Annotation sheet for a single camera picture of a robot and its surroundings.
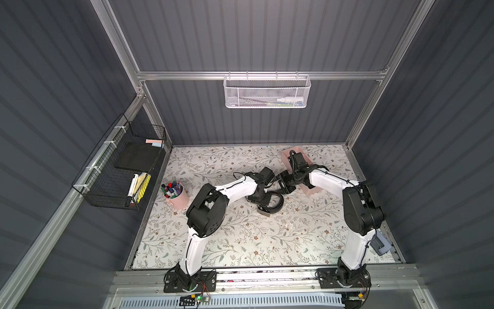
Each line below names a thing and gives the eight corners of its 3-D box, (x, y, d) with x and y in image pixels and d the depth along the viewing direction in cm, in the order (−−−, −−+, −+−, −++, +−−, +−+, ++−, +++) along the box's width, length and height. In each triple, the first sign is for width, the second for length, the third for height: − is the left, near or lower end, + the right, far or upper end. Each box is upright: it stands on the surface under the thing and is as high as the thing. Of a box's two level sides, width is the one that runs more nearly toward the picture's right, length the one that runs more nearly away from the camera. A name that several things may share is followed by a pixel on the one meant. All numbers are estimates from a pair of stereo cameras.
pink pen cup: (172, 213, 94) (162, 199, 83) (171, 199, 99) (160, 184, 88) (190, 207, 96) (182, 192, 85) (187, 194, 101) (180, 178, 90)
